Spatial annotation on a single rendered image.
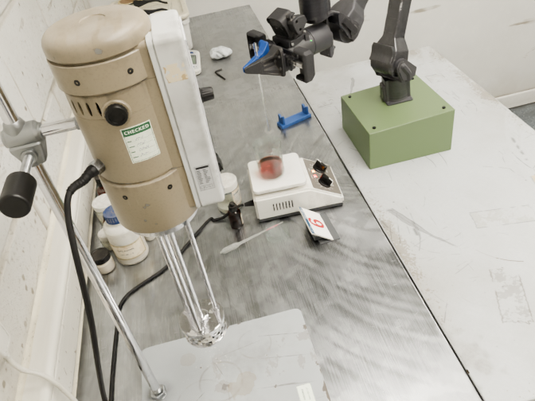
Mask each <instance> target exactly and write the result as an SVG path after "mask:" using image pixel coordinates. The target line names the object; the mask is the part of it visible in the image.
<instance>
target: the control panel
mask: <svg viewBox="0 0 535 401"><path fill-rule="evenodd" d="M303 161H304V164H305V166H306V169H307V172H308V175H309V177H310V181H311V184H312V185H313V188H315V189H321V190H324V191H328V192H332V193H337V194H342V193H341V191H340V189H339V187H338V184H337V182H336V180H335V178H334V175H333V173H332V170H331V168H330V166H329V165H326V166H327V168H326V172H325V174H326V175H327V176H328V177H329V178H331V179H332V180H333V181H334V182H333V184H332V185H331V187H329V188H327V187H324V186H322V185H320V184H319V182H318V179H319V178H320V177H321V176H322V173H319V172H317V171H316V170H314V168H313V165H314V164H315V162H313V161H310V160H306V159H303ZM312 170H314V171H315V172H312ZM314 175H316V176H317V177H314Z"/></svg>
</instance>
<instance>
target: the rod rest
mask: <svg viewBox="0 0 535 401"><path fill-rule="evenodd" d="M278 117H279V121H278V122H277V126H278V127H280V128H281V129H285V128H288V127H290V126H292V125H295V124H296V123H299V122H302V121H303V120H305V119H308V118H310V117H311V113H309V112H308V106H306V107H305V105H304V103H302V111H300V112H299V113H297V114H295V115H292V116H290V117H287V118H284V116H281V114H278Z"/></svg>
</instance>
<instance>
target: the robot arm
mask: <svg viewBox="0 0 535 401"><path fill-rule="evenodd" d="M367 2H368V0H339V1H338V2H336V3H335V4H334V5H332V7H331V6H330V0H299V12H300V14H296V15H294V14H295V12H291V11H290V10H288V9H284V8H279V7H277V8H276V9H275V10H274V11H273V12H272V13H271V14H270V15H269V16H268V17H267V23H269V24H270V26H271V28H272V30H273V32H274V33H275V35H274V36H272V39H271V40H269V39H266V35H265V34H264V33H261V32H260V31H257V30H254V29H252V30H250V31H248V32H247V33H246V35H247V40H248V49H249V54H250V58H251V60H250V61H249V62H248V63H247V64H246V65H245V66H244V67H243V72H244V73H246V74H258V75H270V76H285V75H286V72H287V71H292V70H293V69H295V68H296V67H298V68H299V71H300V73H299V74H298V75H296V79H297V80H300V81H302V82H304V83H306V84H307V83H309V82H311V81H312V80H313V79H314V76H315V69H314V55H315V54H317V53H320V55H323V56H327V57H330V58H332V57H333V55H334V49H335V48H336V47H335V45H334V41H340V42H342V43H348V44H349V43H350V42H354V41H355V40H356V38H357V36H358V34H359V33H360V30H361V27H362V25H363V22H364V20H365V16H364V9H365V6H366V4H367ZM411 3H412V0H389V4H388V9H387V14H386V19H385V27H384V32H383V35H382V37H381V38H380V40H379V41H378V42H373V44H372V51H371V55H370V57H369V59H370V66H371V67H372V69H373V70H374V72H375V73H376V75H377V76H381V82H380V93H381V95H380V97H381V98H382V99H383V101H385V103H386V104H387V106H392V105H395V104H398V103H404V102H408V101H412V100H413V98H412V96H411V91H410V80H412V77H413V76H415V74H416V66H415V65H414V64H412V63H411V62H409V61H408V46H407V43H406V40H405V38H404V36H405V32H406V28H407V23H408V15H409V11H410V7H411ZM306 23H307V24H312V25H309V26H307V27H305V25H306ZM304 27H305V28H304ZM253 42H255V43H256V47H257V52H258V57H259V59H258V60H256V58H255V53H254V48H253ZM295 66H296V67H295Z"/></svg>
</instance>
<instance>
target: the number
mask: <svg viewBox="0 0 535 401"><path fill-rule="evenodd" d="M303 211H304V213H305V215H306V217H307V219H308V221H309V223H310V225H311V227H312V228H313V230H314V233H317V234H319V235H322V236H327V237H330V235H329V233H328V231H327V230H326V228H325V226H324V224H323V222H322V221H321V219H320V217H319V215H318V213H315V212H311V211H308V210H306V209H303ZM330 238H331V237H330Z"/></svg>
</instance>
